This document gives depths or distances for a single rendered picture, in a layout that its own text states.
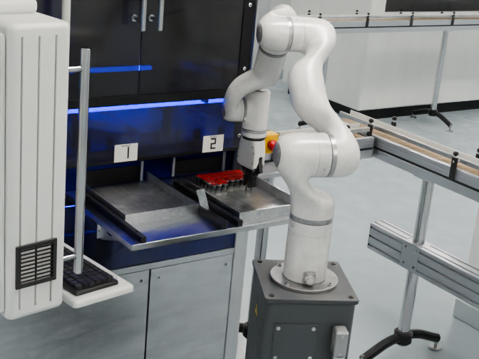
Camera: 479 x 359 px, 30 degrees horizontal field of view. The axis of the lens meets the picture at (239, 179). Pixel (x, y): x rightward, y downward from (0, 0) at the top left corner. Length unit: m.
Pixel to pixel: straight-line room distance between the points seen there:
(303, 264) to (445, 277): 1.29
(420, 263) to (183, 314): 1.02
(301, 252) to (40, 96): 0.81
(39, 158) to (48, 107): 0.13
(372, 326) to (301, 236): 1.86
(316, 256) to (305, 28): 0.64
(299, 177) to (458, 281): 1.40
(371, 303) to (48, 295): 2.37
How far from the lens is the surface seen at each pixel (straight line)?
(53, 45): 2.16
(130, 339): 3.26
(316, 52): 2.51
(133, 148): 2.96
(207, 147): 3.11
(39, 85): 2.16
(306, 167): 2.33
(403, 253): 3.78
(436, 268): 3.66
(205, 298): 3.36
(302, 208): 2.38
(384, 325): 4.26
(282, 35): 2.52
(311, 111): 2.42
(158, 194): 3.00
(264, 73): 2.81
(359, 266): 4.83
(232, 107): 2.87
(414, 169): 3.64
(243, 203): 2.97
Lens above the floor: 1.91
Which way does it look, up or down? 19 degrees down
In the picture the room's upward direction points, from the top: 5 degrees clockwise
